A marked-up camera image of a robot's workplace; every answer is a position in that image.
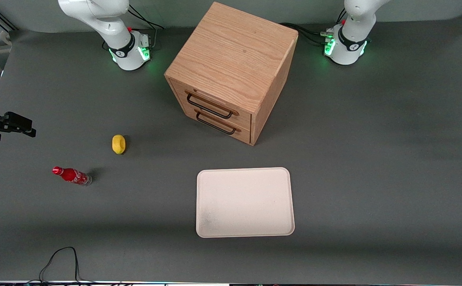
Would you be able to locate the cream plastic tray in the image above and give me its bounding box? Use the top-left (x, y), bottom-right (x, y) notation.
top-left (196, 167), bottom-right (295, 238)

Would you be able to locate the thin black looped cable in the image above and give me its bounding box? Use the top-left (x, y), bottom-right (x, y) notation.
top-left (26, 246), bottom-right (96, 285)

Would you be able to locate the yellow lemon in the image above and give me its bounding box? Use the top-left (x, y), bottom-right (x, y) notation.
top-left (112, 134), bottom-right (126, 155)

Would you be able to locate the red cola bottle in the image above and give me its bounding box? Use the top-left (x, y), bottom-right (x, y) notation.
top-left (52, 166), bottom-right (93, 186)

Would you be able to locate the wooden drawer cabinet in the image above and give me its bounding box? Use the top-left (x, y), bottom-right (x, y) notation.
top-left (164, 1), bottom-right (299, 147)

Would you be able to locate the black metal drawer handle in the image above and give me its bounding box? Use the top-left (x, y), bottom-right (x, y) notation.
top-left (195, 111), bottom-right (237, 135)
top-left (186, 93), bottom-right (234, 120)

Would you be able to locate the wooden drawer front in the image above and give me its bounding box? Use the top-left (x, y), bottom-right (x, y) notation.
top-left (169, 79), bottom-right (252, 128)
top-left (183, 105), bottom-right (252, 144)

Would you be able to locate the black base cable bundle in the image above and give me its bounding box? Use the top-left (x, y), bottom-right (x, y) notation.
top-left (127, 4), bottom-right (165, 51)
top-left (280, 23), bottom-right (335, 45)

